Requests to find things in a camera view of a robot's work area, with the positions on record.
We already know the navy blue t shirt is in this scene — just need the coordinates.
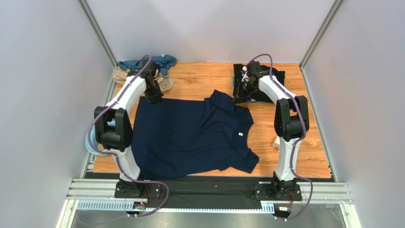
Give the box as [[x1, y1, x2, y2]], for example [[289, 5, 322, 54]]
[[131, 91, 259, 180]]

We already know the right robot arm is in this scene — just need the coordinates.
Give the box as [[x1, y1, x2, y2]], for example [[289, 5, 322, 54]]
[[232, 61, 309, 182]]

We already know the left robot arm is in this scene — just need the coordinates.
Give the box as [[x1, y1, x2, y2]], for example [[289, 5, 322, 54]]
[[90, 56, 163, 183]]

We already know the teal blue t shirt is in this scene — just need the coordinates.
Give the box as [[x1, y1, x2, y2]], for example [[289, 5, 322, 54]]
[[117, 55, 177, 76]]

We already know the beige t shirt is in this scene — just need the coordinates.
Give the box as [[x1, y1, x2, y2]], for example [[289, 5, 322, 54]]
[[112, 67, 174, 92]]

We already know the folded black t shirt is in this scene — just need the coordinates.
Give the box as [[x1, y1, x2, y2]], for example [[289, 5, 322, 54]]
[[233, 63, 286, 104]]

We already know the white cube adapter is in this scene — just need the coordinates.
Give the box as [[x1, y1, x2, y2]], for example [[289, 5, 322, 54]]
[[272, 136, 280, 151]]

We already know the light blue round device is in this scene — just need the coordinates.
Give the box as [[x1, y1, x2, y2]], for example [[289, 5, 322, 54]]
[[85, 126, 108, 157]]

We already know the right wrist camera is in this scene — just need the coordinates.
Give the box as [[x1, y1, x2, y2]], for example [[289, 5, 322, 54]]
[[241, 61, 262, 77]]

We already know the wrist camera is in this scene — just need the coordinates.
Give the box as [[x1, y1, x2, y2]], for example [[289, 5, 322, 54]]
[[144, 60, 160, 78], [241, 61, 262, 77]]

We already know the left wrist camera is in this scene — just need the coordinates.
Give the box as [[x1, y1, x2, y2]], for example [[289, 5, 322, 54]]
[[144, 60, 160, 78]]

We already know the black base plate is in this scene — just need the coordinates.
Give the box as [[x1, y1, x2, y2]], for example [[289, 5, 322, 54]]
[[84, 172, 336, 209]]

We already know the left aluminium corner post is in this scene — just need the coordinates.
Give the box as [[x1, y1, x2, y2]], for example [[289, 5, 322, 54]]
[[77, 0, 117, 69]]

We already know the aluminium corner post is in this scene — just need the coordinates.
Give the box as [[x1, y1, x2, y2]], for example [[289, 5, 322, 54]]
[[77, 0, 117, 69], [299, 0, 345, 70]]

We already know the right aluminium corner post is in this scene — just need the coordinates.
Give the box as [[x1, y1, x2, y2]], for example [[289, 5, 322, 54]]
[[299, 0, 345, 70]]

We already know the aluminium front rail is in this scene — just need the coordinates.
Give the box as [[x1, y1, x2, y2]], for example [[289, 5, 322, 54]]
[[57, 176, 361, 228]]

